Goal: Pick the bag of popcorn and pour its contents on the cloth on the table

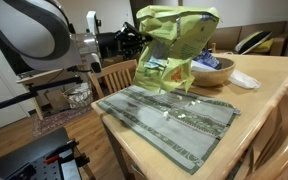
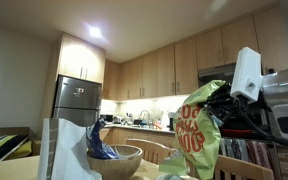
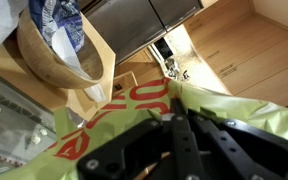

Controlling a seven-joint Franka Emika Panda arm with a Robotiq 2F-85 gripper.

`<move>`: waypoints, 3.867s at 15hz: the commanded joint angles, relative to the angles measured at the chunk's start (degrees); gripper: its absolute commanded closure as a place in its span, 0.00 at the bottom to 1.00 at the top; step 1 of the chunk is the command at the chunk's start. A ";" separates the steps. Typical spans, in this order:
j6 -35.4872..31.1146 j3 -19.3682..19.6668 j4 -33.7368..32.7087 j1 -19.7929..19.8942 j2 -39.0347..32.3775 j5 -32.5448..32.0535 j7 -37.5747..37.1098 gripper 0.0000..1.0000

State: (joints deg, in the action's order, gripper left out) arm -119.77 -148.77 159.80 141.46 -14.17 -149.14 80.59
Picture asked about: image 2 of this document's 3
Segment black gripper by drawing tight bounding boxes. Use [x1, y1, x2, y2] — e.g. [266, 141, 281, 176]
[198, 83, 252, 127]

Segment green popcorn bag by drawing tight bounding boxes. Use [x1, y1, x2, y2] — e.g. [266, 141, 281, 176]
[158, 79, 228, 180]

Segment green striped cloth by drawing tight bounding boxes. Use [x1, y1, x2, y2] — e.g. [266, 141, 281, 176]
[155, 173, 183, 180]

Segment blue snack bag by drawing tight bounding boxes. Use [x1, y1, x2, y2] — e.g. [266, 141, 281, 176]
[85, 118, 122, 160]

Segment white paper bag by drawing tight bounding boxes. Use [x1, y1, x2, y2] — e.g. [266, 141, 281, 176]
[37, 117, 102, 180]

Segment black kitchen stove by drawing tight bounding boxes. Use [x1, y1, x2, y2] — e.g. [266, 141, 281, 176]
[217, 109, 280, 180]

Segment grey striped dish towel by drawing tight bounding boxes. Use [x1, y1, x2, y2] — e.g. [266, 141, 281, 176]
[219, 138, 250, 162]

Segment black coffee maker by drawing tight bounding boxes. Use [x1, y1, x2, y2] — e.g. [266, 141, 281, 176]
[168, 111, 178, 131]

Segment wooden upper cabinet row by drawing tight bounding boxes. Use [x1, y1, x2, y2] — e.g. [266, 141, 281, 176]
[103, 14, 262, 102]

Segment red striped dish towel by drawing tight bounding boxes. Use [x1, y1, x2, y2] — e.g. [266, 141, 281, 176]
[247, 140, 276, 169]

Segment curved wooden chair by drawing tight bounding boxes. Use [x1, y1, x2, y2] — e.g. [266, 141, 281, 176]
[183, 154, 275, 180]
[124, 137, 177, 166]

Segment black countertop appliance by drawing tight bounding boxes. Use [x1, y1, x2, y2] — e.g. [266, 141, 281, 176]
[99, 114, 115, 124]

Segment wooden bowl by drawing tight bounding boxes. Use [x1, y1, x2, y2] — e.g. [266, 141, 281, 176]
[86, 143, 144, 180]

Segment ceiling light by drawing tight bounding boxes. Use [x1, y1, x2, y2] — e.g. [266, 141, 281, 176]
[83, 23, 109, 44]

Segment stainless steel refrigerator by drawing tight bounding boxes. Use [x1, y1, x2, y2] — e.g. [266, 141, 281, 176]
[52, 74, 103, 127]

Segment yellow pillow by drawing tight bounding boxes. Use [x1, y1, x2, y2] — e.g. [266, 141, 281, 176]
[7, 140, 34, 160]

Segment striped pillow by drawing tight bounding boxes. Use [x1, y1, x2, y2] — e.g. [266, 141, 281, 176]
[0, 134, 31, 167]

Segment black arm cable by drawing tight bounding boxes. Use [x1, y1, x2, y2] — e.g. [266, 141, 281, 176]
[238, 98, 288, 150]

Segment wooden cabinet with two handles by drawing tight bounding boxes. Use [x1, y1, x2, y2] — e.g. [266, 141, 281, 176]
[57, 32, 107, 84]

